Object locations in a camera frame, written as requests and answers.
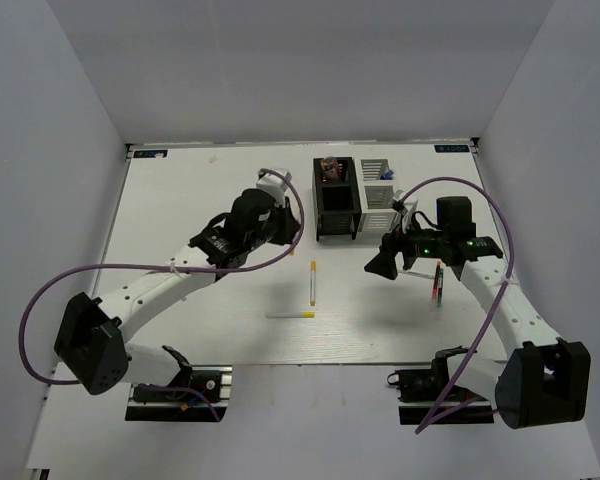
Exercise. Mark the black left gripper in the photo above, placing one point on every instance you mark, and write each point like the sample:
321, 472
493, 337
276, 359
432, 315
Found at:
290, 224

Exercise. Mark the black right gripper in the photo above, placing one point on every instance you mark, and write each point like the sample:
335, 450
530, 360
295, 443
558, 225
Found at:
384, 263

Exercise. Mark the pale yellow capped marker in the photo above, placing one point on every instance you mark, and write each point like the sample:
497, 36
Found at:
415, 274

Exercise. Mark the clear tube of markers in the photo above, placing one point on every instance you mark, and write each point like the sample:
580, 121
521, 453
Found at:
330, 169

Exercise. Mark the yellow capped marker horizontal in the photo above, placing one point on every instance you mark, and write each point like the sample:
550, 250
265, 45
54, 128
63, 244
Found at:
290, 315

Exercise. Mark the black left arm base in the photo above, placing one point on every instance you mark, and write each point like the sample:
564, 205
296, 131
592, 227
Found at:
167, 387

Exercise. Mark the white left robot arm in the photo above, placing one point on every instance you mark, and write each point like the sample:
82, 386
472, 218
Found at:
94, 339

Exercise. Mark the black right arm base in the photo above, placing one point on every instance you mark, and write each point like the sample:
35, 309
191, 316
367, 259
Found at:
419, 387

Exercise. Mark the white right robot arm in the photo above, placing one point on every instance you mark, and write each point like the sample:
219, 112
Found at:
545, 378

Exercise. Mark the green capped marker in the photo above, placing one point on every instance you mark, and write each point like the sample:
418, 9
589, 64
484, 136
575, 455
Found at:
439, 292

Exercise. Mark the white slotted organizer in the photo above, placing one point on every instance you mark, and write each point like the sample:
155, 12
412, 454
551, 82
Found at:
377, 216

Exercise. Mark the black slotted organizer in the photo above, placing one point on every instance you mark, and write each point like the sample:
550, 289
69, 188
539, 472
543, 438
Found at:
336, 201

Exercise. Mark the dark logo sticker right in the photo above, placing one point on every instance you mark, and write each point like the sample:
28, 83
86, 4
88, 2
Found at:
451, 148

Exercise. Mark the dark logo sticker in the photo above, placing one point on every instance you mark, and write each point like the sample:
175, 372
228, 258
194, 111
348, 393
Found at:
451, 148
150, 154

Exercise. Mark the dark logo sticker left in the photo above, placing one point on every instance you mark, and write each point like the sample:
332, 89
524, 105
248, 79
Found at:
150, 154

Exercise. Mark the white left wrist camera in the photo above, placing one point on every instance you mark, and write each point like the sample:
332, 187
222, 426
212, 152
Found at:
274, 185

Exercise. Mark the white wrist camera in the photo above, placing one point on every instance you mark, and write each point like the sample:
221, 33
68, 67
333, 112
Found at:
403, 206
274, 185

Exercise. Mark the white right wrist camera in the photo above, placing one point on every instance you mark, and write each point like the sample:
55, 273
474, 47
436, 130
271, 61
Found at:
403, 206

